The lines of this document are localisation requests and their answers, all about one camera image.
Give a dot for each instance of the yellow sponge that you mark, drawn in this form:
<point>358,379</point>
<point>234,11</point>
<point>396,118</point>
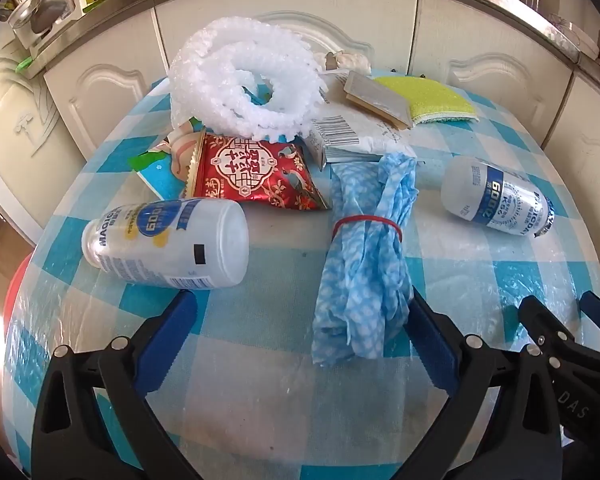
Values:
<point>430,97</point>

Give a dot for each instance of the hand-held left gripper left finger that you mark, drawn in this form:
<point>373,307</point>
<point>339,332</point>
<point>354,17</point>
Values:
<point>172,342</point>

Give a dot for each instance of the red stool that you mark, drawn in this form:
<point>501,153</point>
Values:
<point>12,300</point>

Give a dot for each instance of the grey rectangular block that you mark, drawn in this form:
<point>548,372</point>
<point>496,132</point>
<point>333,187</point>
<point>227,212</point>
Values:
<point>380,97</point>

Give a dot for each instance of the white bottle blue yellow label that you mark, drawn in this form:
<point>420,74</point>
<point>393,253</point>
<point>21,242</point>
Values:
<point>180,245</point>

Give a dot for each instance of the red rubber band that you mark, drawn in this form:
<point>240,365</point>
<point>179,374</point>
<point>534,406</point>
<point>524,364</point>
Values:
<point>365,219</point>

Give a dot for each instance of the patterned white bowl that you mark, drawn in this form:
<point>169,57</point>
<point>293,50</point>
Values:
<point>572,35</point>

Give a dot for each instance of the white paper packet with barcode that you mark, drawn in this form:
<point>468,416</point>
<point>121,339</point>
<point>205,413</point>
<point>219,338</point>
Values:
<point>370,135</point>

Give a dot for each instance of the blue patterned cloth bundle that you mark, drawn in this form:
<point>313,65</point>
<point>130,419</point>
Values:
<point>365,280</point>

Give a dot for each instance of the metal ladle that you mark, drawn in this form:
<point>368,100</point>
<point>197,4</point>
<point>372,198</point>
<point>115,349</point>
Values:
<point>47,10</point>

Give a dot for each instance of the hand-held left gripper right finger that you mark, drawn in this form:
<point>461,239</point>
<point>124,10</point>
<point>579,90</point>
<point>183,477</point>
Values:
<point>432,347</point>

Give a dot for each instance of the white kitchen cabinet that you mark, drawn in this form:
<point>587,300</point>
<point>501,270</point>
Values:
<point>280,15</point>

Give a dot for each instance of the white paper roll grey tape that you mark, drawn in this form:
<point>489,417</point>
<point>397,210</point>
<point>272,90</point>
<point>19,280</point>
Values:
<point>350,60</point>

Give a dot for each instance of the white floral door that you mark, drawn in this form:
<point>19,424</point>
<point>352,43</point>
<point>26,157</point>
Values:
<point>10,125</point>

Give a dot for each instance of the blue checked tablecloth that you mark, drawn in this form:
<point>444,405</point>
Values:
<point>260,410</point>

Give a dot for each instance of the red snack packet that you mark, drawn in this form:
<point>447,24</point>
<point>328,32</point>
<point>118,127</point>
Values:
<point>250,170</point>

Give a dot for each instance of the blue cartoon wet wipes packet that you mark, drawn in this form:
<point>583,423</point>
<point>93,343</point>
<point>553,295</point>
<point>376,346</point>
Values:
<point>162,180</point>

